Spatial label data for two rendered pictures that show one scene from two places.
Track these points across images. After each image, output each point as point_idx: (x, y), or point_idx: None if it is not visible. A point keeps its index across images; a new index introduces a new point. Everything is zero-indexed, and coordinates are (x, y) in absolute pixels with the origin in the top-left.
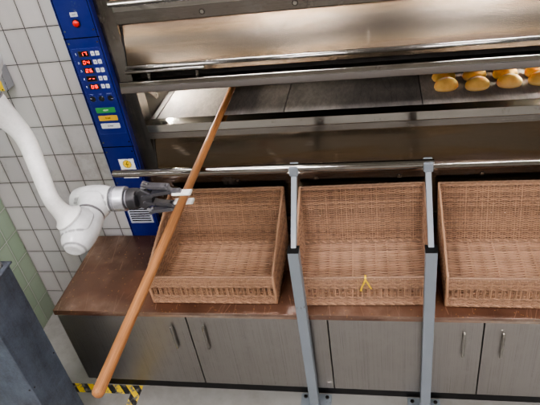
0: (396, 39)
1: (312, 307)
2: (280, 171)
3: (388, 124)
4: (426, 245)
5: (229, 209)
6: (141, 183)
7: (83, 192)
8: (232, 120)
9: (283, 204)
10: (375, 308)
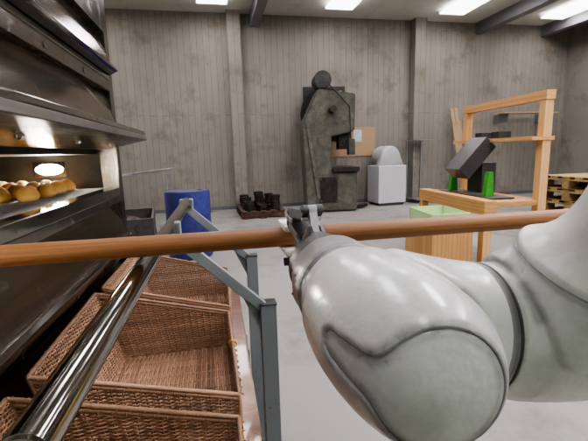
0: (56, 102)
1: (245, 428)
2: (174, 233)
3: (61, 223)
4: (247, 255)
5: None
6: (317, 204)
7: (430, 264)
8: None
9: None
10: (241, 377)
